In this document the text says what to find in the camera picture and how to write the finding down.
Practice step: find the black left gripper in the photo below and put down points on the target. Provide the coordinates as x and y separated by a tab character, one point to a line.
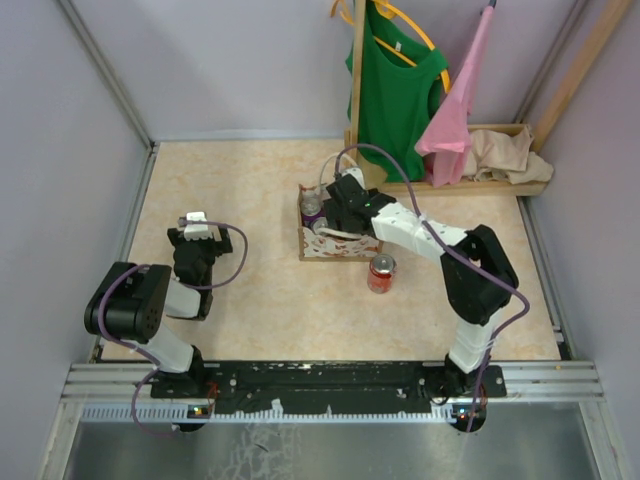
219	246

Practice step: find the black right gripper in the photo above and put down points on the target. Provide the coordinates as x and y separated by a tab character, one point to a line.
334	214

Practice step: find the red soda can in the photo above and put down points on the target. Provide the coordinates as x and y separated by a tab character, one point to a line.
382	270

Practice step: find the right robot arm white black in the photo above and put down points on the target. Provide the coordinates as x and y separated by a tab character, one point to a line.
478	277

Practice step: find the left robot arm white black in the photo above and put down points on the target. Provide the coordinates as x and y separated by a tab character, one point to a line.
129	305

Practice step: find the patterned canvas tote bag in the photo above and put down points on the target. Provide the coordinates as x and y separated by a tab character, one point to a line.
335	245

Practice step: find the purple can front left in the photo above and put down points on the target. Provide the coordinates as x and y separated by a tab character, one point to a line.
319	226

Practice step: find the purple can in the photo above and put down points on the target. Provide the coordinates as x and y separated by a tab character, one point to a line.
310	207
319	226

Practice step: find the purple can back left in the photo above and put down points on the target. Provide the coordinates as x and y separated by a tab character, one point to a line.
310	207

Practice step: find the pink shirt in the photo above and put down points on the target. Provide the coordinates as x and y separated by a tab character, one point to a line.
446	142

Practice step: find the green tank top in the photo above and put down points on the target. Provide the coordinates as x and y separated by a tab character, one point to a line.
400	90

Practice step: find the beige crumpled cloth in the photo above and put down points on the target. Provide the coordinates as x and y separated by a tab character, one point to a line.
497	156

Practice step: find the leaning wooden beam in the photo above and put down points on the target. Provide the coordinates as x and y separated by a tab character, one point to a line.
583	47

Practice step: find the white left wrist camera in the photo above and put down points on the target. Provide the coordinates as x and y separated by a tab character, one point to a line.
196	227

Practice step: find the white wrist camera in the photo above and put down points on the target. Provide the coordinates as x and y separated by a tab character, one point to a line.
196	227
354	172

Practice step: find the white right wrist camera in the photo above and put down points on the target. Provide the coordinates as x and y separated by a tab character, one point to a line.
354	172

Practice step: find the wooden clothes rack frame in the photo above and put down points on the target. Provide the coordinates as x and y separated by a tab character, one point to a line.
384	168

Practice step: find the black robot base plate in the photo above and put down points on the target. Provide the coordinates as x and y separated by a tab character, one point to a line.
343	388

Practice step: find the white slotted cable duct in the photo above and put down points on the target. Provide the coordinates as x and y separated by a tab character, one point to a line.
192	414

